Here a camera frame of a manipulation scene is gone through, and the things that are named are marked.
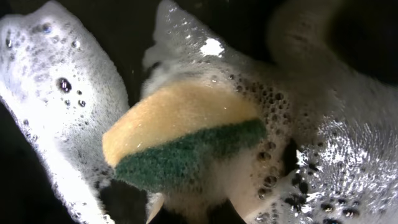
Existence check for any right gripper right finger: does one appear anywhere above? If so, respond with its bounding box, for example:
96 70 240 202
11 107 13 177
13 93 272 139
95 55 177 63
208 199 246 224

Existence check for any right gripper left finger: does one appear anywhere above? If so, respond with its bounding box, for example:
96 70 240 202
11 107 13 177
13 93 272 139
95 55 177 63
146 192 164 224

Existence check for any yellow green sponge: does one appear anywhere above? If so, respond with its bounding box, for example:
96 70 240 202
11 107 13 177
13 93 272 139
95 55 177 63
102 80 267 193

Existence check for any black rectangular water tray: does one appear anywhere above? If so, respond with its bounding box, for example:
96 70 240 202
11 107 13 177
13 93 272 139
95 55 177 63
1 1 397 223

